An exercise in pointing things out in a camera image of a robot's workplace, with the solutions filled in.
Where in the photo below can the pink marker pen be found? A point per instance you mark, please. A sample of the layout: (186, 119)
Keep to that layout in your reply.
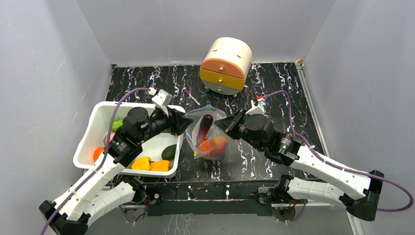
(192, 97)

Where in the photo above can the yellow orange bell pepper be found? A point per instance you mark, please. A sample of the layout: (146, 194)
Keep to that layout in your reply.
(162, 165)

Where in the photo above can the clear zip top bag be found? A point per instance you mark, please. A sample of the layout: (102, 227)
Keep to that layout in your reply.
(192, 131)

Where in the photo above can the dark green avocado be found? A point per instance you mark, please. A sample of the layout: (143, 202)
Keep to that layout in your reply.
(169, 153)

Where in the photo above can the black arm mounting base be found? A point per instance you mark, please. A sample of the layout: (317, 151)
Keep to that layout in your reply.
(216, 197)

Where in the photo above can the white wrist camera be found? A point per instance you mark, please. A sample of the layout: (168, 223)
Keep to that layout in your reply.
(161, 100)
(257, 107)

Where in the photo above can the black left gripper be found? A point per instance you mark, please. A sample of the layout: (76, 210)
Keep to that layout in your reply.
(176, 121)

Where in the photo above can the green cabbage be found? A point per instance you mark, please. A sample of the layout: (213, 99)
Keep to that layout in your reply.
(116, 124)

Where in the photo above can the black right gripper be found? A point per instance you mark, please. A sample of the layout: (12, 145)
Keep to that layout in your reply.
(235, 122)

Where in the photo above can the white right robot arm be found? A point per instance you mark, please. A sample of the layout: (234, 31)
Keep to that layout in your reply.
(339, 185)

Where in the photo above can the white plastic bin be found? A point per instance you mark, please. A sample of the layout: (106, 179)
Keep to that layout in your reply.
(132, 140)

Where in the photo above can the purple eggplant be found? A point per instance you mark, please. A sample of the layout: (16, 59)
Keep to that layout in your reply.
(204, 127)

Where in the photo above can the orange pumpkin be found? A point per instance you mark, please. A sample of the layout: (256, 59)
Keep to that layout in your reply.
(206, 145)

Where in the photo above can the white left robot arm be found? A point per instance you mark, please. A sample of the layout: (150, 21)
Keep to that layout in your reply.
(83, 203)

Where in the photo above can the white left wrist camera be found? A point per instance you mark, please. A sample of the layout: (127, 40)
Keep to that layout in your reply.
(161, 100)

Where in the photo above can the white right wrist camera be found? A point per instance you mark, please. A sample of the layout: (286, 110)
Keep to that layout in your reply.
(257, 107)

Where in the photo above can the round pastel drawer cabinet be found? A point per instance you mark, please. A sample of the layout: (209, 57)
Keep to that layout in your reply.
(225, 68)

